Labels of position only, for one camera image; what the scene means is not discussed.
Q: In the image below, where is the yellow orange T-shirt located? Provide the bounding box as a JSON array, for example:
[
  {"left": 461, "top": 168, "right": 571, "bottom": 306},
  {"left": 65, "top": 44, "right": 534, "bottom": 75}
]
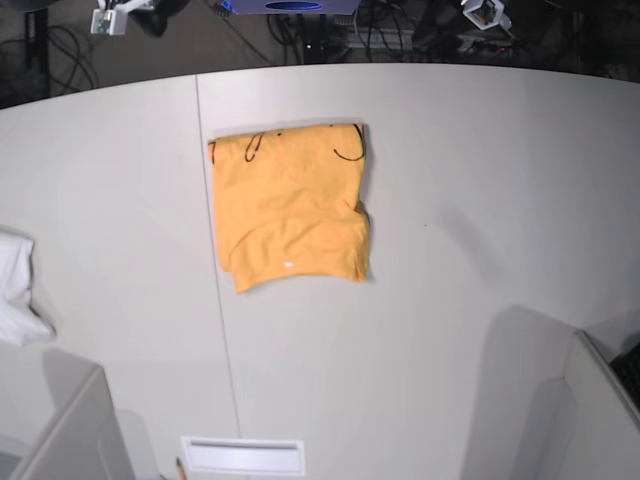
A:
[{"left": 207, "top": 123, "right": 370, "bottom": 293}]

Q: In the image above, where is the white rectangular table grommet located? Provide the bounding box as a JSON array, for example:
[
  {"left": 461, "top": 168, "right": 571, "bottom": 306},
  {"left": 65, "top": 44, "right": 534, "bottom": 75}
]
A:
[{"left": 181, "top": 436, "right": 306, "bottom": 477}]

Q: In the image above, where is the blue purple device box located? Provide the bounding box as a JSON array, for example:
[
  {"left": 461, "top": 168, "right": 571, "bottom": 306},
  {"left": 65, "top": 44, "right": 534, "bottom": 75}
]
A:
[{"left": 220, "top": 0, "right": 361, "bottom": 15}]

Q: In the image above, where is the pencil at table edge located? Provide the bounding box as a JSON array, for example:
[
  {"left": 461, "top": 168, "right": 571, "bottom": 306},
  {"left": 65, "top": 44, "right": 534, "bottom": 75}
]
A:
[{"left": 175, "top": 457, "right": 187, "bottom": 480}]

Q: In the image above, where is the white crumpled cloth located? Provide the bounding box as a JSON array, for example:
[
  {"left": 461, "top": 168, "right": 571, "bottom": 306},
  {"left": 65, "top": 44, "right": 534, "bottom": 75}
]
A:
[{"left": 1, "top": 230, "right": 55, "bottom": 346}]

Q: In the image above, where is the black keyboard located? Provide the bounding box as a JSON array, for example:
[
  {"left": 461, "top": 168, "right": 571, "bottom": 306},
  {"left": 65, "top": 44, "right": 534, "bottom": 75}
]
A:
[{"left": 611, "top": 344, "right": 640, "bottom": 406}]

